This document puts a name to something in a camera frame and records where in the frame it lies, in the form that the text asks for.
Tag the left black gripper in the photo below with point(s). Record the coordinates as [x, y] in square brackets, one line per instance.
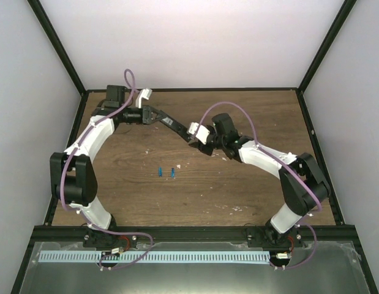
[146, 111]

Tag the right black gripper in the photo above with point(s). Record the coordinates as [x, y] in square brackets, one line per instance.
[201, 148]

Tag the black remote control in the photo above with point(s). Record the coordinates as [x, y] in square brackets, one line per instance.
[176, 127]

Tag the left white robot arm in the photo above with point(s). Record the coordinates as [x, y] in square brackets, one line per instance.
[73, 180]

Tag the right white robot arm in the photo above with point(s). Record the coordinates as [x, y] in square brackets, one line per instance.
[303, 184]

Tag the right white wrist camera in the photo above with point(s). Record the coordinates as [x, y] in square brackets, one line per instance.
[200, 132]

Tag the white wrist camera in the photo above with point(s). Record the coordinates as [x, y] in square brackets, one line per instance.
[200, 132]
[144, 94]

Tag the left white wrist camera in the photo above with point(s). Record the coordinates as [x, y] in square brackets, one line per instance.
[144, 94]

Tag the left black frame post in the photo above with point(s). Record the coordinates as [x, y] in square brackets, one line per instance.
[55, 41]

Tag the black frame post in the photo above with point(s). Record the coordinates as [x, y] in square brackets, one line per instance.
[55, 41]
[333, 31]

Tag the black aluminium front rail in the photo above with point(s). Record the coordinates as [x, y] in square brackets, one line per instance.
[254, 236]

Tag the light blue slotted cable duct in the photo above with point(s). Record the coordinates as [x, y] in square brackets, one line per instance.
[247, 257]

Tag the right black frame post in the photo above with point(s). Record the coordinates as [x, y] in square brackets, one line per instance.
[333, 31]

